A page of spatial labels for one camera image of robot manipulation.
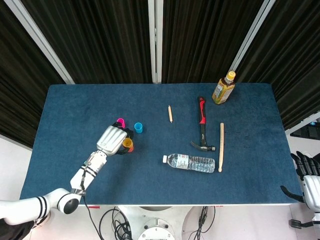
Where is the blue felt table cover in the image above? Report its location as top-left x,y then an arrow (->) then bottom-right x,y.
19,83 -> 303,206

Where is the long wooden drumstick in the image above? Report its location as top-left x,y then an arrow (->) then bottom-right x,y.
218,122 -> 225,173

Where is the tea bottle with yellow cap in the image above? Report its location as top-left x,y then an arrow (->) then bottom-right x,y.
211,70 -> 237,105

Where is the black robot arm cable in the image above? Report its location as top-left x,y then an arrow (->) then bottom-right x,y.
79,163 -> 100,240

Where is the small black clamp bracket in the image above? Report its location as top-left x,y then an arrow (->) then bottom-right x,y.
289,219 -> 313,229

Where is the black pleated curtain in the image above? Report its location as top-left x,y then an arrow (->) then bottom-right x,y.
161,0 -> 266,84
21,0 -> 154,85
236,0 -> 320,131
0,0 -> 66,149

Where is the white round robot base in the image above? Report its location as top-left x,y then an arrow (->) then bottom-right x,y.
117,205 -> 194,240

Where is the right black-fingered robot hand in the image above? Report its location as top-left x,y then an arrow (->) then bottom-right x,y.
279,150 -> 320,211

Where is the black equipment with blue light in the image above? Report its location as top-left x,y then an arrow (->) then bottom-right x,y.
289,121 -> 320,138

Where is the black cable bundle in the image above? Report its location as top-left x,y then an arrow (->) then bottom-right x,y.
99,206 -> 133,240

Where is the clear plastic water bottle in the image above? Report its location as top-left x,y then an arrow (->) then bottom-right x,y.
162,153 -> 216,174

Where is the black cloth bag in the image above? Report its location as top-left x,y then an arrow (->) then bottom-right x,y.
0,217 -> 35,240

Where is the red and black claw hammer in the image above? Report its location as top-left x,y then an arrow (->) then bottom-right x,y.
190,96 -> 217,153

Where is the white frame post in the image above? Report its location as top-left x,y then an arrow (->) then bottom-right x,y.
147,0 -> 164,84
3,0 -> 75,85
229,0 -> 277,73

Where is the left black-fingered robot hand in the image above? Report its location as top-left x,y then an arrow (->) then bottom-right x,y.
96,120 -> 135,157

